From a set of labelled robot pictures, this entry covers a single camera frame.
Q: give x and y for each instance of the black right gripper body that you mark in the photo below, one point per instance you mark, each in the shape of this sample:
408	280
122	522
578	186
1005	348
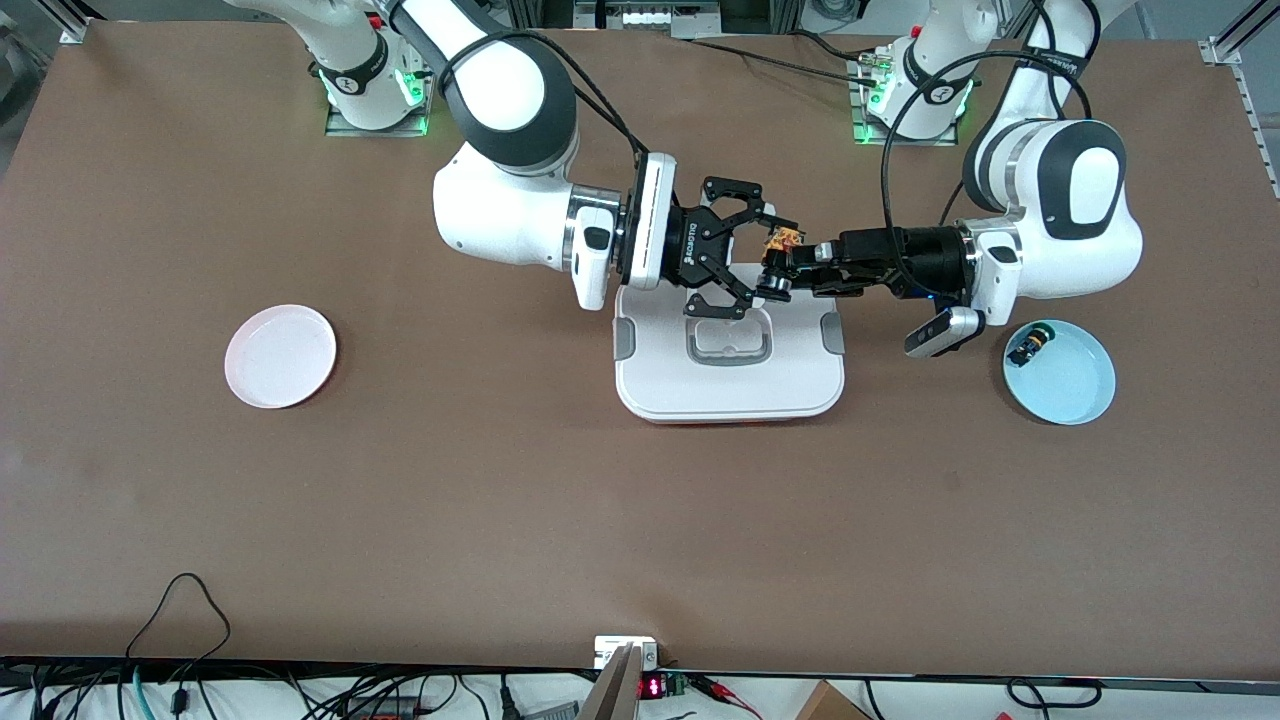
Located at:
691	246

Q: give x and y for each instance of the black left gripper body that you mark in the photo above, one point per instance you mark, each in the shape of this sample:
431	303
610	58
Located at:
893	254

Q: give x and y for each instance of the orange push button switch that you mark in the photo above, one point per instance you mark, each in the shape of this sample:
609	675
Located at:
785	240

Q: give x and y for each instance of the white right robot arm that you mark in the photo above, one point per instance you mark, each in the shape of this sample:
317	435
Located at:
500	90

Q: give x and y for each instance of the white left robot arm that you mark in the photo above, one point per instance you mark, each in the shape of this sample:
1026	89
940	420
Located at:
1060	250

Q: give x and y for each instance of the pink box with white lid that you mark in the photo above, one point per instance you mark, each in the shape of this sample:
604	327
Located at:
730	385

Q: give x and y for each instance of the brown cardboard box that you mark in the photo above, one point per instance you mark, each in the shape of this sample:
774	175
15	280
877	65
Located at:
828	705

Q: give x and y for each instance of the small blue black object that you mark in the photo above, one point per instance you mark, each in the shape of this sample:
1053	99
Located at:
1032	346

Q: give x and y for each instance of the light blue round plate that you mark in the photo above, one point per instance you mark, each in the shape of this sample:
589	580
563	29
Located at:
1075	385

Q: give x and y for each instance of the red clip lead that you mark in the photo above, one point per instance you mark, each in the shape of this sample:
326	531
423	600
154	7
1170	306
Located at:
725	692

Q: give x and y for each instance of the red digit display module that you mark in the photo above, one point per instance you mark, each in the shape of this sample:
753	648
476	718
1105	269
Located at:
652	687

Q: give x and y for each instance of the pink round plate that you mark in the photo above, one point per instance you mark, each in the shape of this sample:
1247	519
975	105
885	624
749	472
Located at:
280	357

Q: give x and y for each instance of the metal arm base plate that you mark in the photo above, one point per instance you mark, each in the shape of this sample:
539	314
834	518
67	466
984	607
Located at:
425	105
858	125

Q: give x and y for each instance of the grey aluminium frame rail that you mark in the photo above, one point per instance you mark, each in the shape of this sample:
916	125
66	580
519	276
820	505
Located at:
650	18

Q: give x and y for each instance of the light grey post bracket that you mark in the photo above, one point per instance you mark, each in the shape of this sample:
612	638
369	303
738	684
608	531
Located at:
608	648

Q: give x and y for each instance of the aluminium frame corner post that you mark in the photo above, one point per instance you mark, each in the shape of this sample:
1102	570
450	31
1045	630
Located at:
78	28
1225	50

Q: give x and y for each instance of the aluminium camera post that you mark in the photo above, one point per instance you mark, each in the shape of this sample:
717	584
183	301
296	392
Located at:
615	695

